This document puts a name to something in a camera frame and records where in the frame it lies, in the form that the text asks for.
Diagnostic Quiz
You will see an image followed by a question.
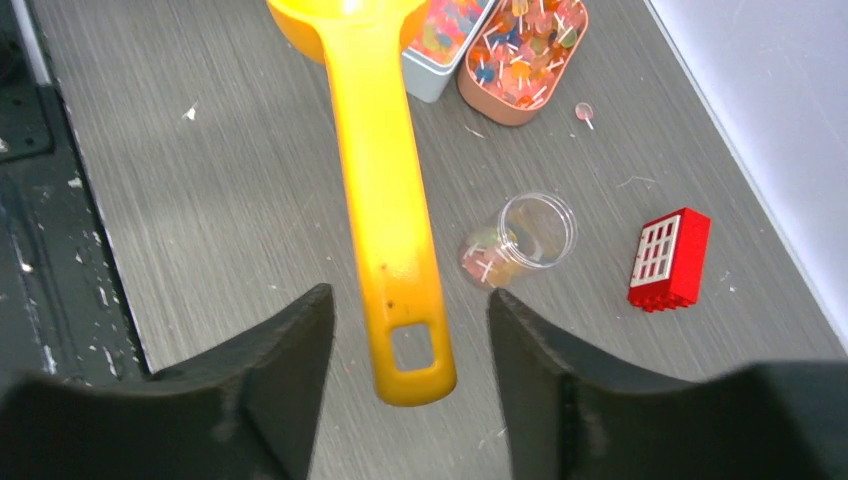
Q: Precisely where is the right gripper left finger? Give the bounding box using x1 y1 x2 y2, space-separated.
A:
1 283 335 479

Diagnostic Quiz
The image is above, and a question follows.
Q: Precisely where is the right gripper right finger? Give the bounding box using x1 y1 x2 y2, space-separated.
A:
487 289 847 479

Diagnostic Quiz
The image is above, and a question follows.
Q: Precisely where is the white tray of gummy candies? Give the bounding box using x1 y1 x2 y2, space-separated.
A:
402 0 497 103

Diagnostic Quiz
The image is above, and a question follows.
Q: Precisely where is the red toy brick block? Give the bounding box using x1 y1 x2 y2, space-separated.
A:
627 207 711 313

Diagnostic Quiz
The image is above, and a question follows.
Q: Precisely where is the clear plastic jar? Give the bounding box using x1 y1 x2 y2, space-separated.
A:
457 192 578 290

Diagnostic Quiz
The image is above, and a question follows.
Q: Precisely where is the loose pink lollipop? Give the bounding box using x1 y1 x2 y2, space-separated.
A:
574 102 594 130

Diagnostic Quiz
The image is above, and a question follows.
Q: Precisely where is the pink tray of lollipops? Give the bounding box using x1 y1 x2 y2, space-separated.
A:
457 1 589 126

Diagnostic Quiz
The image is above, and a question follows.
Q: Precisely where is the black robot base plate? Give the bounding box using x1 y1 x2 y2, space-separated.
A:
1 1 148 385

